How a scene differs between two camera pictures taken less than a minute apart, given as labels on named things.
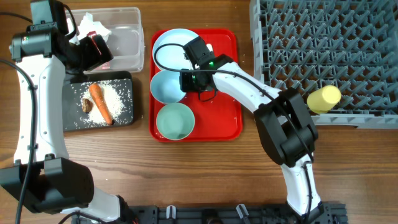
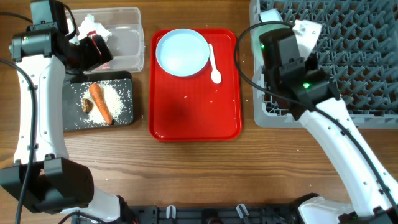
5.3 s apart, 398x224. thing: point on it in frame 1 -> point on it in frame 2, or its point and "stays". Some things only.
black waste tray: x=74 y=117 stays
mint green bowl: x=175 y=121 -> x=267 y=15
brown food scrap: x=87 y=105 stays
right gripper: x=189 y=82 -> x=280 y=45
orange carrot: x=97 y=93 stays
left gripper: x=96 y=60 stays
